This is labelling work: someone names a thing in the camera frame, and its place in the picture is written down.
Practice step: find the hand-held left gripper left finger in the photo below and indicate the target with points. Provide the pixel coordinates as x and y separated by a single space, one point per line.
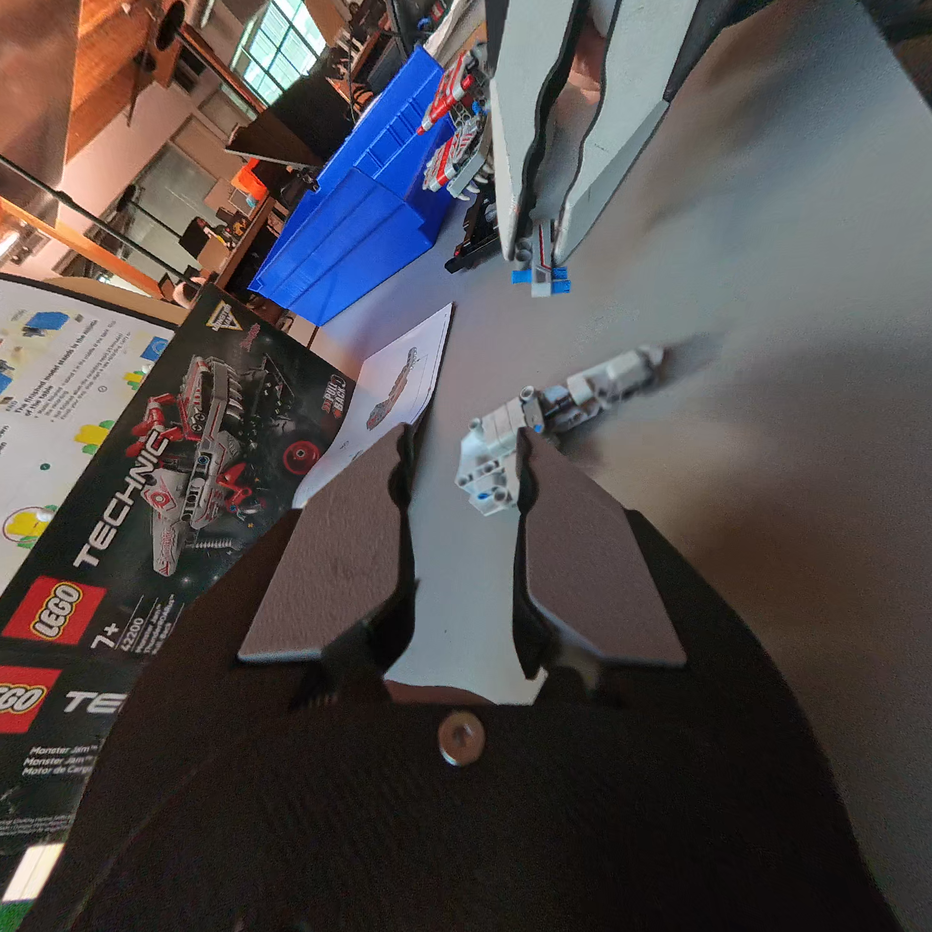
335 560

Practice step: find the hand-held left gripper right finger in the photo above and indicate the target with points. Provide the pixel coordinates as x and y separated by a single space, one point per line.
593 568

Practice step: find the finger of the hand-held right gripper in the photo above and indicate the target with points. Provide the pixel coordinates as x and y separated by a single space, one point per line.
622 138
520 109

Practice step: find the small grey blue lego piece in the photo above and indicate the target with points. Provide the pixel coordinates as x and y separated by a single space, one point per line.
542 280

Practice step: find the white lego assembly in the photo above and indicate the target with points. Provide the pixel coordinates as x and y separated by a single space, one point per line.
495 437

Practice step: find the partly built lego vehicle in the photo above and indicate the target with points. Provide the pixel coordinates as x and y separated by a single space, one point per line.
459 145

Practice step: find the lego instruction booklet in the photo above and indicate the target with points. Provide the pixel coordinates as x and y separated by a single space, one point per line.
393 378

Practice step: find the black lego set box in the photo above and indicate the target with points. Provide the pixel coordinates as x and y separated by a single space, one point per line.
145 524

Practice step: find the small blue plastic bin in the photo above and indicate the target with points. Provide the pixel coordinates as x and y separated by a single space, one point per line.
400 109

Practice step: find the black monitor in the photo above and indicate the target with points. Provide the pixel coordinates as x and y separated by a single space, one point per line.
306 109

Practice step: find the large blue plastic bin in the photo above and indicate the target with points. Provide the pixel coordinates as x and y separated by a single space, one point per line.
342 247

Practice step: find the large paned window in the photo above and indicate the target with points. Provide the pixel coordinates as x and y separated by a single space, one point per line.
284 40

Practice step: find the orange object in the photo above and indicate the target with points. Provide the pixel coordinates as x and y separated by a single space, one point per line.
249 178

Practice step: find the white printed instruction sheet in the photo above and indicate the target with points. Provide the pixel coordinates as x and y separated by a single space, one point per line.
51 408

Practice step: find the black metal pole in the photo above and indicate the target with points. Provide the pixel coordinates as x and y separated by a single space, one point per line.
109 227

